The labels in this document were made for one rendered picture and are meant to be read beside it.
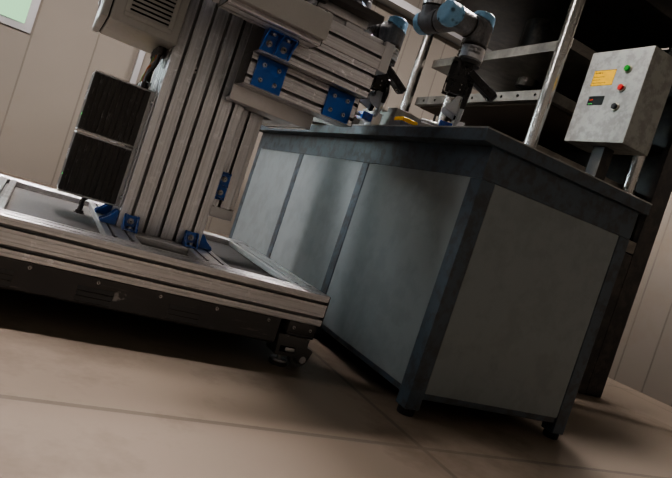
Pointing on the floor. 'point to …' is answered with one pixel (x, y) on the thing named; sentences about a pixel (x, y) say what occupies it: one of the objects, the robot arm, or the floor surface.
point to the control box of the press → (620, 105)
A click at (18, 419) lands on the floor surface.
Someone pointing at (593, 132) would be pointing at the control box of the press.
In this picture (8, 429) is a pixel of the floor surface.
